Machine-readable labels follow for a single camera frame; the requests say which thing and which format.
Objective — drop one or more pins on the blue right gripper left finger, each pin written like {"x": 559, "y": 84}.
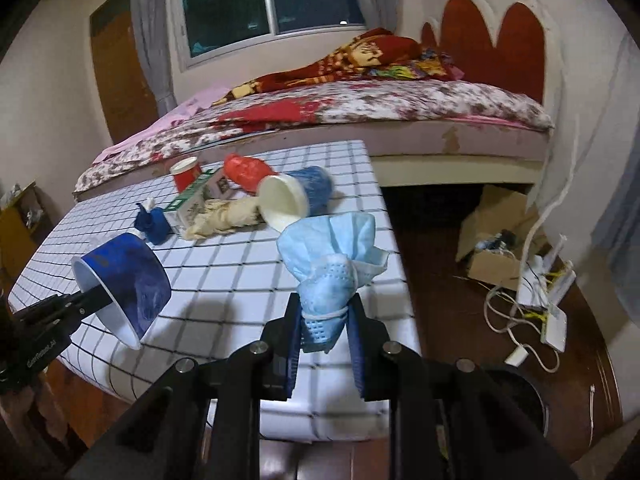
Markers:
{"x": 286, "y": 342}

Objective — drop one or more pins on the bed with floral mattress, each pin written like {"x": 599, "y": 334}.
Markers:
{"x": 334, "y": 103}

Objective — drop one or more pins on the white power strip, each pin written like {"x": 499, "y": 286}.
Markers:
{"x": 517, "y": 357}

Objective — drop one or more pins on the small blue crumpled wrapper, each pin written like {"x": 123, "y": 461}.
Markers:
{"x": 151, "y": 224}

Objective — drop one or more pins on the open cardboard box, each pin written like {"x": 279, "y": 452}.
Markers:
{"x": 492, "y": 237}

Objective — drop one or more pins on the blue white paper cup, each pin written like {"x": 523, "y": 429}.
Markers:
{"x": 285, "y": 198}

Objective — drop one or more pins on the light blue face mask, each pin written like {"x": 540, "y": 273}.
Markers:
{"x": 331, "y": 257}

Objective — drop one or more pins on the window with white frame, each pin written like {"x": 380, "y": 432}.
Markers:
{"x": 209, "y": 28}

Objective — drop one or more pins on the red patterned blanket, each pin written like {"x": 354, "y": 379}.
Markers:
{"x": 375, "y": 55}

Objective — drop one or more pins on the brown wooden door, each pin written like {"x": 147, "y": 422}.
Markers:
{"x": 127, "y": 101}

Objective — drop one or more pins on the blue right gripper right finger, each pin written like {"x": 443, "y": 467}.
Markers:
{"x": 366, "y": 338}

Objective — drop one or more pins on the red heart headboard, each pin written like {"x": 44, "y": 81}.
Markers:
{"x": 514, "y": 61}

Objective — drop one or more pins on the black round trash bin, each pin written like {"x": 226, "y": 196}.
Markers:
{"x": 523, "y": 392}

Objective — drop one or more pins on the white flat modem box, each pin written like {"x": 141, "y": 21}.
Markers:
{"x": 554, "y": 328}

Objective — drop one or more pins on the crumpled beige tissue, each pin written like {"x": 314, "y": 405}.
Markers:
{"x": 221, "y": 217}

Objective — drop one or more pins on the red paper cup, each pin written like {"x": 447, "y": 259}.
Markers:
{"x": 185, "y": 172}

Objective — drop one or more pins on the white checkered table cloth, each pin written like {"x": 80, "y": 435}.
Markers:
{"x": 223, "y": 291}

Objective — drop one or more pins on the white router with antennas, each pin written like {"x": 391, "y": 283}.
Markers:
{"x": 545, "y": 279}

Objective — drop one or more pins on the green white milk carton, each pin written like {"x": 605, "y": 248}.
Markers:
{"x": 212, "y": 184}

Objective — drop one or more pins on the grey hanging curtain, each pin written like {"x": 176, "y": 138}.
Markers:
{"x": 617, "y": 233}

